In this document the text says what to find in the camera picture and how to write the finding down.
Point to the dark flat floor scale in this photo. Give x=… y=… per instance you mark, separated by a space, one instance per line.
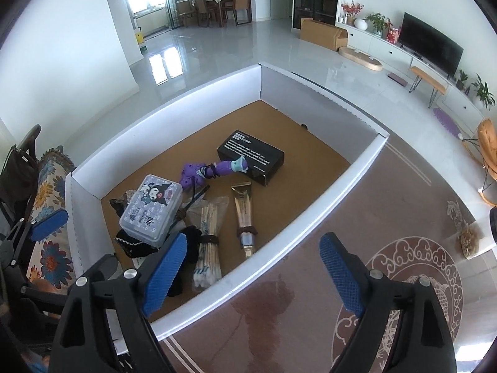
x=397 y=78

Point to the small potted plant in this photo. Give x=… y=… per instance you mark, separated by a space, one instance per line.
x=462 y=78

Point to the oval beige scratch board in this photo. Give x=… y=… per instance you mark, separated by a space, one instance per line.
x=361 y=59

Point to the large white cardboard box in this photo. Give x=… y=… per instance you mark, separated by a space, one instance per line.
x=155 y=145

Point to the black round object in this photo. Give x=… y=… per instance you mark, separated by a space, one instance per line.
x=493 y=223

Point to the black television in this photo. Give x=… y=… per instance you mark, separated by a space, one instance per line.
x=431 y=44

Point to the silver and orange packet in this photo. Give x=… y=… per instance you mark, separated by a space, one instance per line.
x=131 y=195

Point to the purple plush toy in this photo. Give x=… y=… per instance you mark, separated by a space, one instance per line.
x=223 y=168

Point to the thin black rods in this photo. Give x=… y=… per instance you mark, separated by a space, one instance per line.
x=194 y=201

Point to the black lace cloth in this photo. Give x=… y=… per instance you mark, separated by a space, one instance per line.
x=132 y=246

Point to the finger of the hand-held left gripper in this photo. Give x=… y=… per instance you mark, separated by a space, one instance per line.
x=105 y=266
x=48 y=223

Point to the yellow floor object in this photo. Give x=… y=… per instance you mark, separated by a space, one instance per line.
x=139 y=37

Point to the gold cream tube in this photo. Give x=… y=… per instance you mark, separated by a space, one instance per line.
x=242 y=209

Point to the bag of cotton swabs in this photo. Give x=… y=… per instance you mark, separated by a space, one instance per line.
x=207 y=252

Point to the clear plastic cartoon box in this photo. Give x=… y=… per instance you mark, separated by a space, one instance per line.
x=151 y=209

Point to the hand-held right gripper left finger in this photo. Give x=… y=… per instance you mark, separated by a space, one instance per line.
x=167 y=272

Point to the tall leafy potted plant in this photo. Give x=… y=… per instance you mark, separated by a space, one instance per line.
x=482 y=91

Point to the bushy potted plant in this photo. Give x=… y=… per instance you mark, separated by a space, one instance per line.
x=377 y=21

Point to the brown cardboard box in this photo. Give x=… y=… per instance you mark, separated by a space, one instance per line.
x=320 y=33

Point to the purple floor mat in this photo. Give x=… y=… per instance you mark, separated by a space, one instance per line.
x=446 y=121

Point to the red flower bouquet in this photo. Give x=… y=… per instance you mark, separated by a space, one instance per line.
x=351 y=9

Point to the floral cushion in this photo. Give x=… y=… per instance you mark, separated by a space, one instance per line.
x=46 y=190

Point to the white television cabinet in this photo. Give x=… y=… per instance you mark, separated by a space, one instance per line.
x=372 y=44

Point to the wooden bench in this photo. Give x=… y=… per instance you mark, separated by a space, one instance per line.
x=427 y=77

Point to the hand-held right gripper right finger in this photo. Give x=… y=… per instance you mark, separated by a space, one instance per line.
x=341 y=276

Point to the wooden dining chair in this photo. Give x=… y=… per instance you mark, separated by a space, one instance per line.
x=184 y=7
x=202 y=6
x=242 y=2

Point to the orange chair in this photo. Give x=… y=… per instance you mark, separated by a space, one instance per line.
x=487 y=140

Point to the red gift bag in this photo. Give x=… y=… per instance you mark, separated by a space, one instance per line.
x=393 y=35

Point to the white round vase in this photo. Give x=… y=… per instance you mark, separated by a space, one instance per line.
x=361 y=24

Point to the dark bag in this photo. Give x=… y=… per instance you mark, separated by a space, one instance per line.
x=19 y=171

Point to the black printed box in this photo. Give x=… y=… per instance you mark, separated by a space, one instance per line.
x=252 y=155

